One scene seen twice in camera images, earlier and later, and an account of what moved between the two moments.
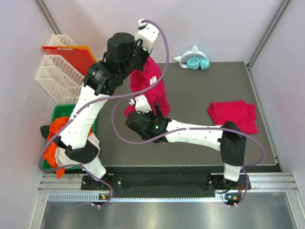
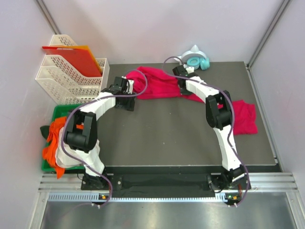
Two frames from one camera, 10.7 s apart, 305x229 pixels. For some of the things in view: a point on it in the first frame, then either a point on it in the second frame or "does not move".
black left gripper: [137, 45] -> [129, 106]
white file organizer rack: [58, 77] does not move
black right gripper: [157, 110] -> [183, 92]
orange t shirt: [49, 154] does not move
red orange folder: [80, 56] does not move
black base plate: [165, 186] does not move
